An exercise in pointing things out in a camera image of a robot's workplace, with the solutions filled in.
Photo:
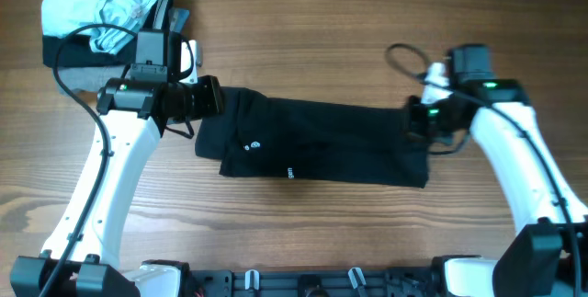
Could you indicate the black folded garment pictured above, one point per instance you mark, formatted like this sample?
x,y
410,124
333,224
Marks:
x,y
77,51

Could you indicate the left white rail clip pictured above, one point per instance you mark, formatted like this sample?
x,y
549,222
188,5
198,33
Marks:
x,y
252,280

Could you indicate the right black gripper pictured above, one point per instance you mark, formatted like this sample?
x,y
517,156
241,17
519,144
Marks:
x,y
412,125

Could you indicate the grey folded garment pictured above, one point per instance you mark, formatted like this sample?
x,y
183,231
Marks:
x,y
91,79

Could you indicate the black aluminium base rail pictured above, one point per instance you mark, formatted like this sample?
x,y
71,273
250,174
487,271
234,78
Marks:
x,y
390,282

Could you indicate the black t-shirt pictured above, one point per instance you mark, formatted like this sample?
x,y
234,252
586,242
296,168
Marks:
x,y
260,136

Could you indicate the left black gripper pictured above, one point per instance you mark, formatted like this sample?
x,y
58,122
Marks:
x,y
212,100

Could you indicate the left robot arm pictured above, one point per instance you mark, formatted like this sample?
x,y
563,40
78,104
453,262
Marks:
x,y
81,256

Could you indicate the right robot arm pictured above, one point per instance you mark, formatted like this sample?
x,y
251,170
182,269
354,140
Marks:
x,y
548,256

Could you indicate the right white rail clip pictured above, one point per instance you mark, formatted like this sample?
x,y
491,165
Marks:
x,y
357,280

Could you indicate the white rail clip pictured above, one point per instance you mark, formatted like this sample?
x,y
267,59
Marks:
x,y
252,280
357,280

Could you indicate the light blue folded garment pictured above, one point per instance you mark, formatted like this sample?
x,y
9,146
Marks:
x,y
116,20

